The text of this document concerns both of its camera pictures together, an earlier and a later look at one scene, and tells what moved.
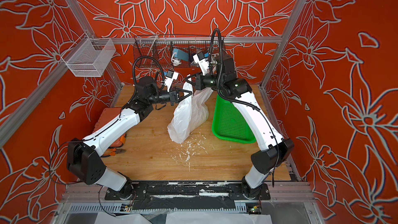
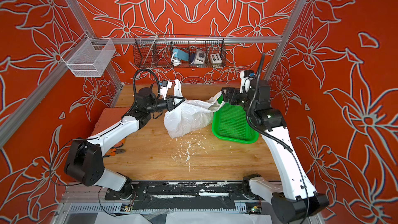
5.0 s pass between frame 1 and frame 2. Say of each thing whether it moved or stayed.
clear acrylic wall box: stayed
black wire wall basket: stayed
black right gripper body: moved
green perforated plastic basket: stayed
